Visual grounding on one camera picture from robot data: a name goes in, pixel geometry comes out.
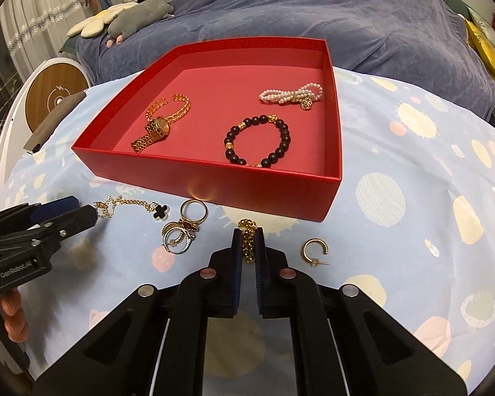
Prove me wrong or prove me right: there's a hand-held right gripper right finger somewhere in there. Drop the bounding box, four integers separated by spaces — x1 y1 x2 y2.
254 228 467 396

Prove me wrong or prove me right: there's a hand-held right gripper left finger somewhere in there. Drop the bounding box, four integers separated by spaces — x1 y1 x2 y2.
33 228 244 396

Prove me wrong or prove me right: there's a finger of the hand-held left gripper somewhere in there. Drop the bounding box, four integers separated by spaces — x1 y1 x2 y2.
0 197 80 232
0 205 99 256

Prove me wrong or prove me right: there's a gold chain bracelet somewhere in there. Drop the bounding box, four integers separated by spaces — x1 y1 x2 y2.
238 218 258 265

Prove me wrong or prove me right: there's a gold black clover necklace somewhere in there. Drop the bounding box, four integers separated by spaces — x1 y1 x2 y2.
93 196 170 220

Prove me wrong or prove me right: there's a red cardboard box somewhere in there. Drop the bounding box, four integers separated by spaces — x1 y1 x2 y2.
71 38 342 224

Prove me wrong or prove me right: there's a person's left hand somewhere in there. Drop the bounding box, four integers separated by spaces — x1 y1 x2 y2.
0 289 26 343

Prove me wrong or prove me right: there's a gold hoop earring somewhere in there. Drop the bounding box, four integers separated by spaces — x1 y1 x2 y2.
300 238 331 265

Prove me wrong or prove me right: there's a grey phone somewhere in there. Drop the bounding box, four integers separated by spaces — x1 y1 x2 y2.
23 91 87 153

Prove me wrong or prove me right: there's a white device with wooden disc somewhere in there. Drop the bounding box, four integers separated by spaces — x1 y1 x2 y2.
0 57 92 199

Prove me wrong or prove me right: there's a gold wrist watch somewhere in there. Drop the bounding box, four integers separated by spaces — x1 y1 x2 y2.
131 116 172 154

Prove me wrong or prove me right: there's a light blue printed blanket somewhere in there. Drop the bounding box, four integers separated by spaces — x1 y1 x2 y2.
0 66 495 396

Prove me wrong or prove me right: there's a cream flower plush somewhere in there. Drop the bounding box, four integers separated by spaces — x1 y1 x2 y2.
67 2 139 39

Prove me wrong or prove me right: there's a white lace curtain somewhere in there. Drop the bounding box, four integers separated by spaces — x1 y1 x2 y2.
0 0 108 75

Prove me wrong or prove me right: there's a grey plush toy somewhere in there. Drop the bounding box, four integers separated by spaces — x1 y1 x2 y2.
106 0 175 45

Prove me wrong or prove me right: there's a purple blue blanket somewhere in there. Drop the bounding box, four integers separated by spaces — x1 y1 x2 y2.
75 0 495 120

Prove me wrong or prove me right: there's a yellow shiny pillow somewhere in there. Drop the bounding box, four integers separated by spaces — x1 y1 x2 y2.
464 16 495 87

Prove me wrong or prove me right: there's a dark green cushion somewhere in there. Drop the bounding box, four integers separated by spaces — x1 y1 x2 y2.
443 0 479 21

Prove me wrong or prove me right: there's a silver ring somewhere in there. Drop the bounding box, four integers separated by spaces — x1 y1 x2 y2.
162 231 191 254

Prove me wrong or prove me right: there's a large gold ring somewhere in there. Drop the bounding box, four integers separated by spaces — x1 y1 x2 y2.
180 199 209 225

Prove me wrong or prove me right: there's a red stone gold ring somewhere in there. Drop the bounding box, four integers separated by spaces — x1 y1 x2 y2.
177 219 201 237

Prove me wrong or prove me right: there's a dark beaded bracelet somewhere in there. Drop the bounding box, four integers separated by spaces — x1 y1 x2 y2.
224 115 291 169

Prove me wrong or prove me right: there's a gold chain bangle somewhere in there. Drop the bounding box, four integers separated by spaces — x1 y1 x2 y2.
145 95 191 126

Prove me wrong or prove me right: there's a pearl bow bracelet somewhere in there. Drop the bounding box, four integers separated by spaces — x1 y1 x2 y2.
258 82 325 111

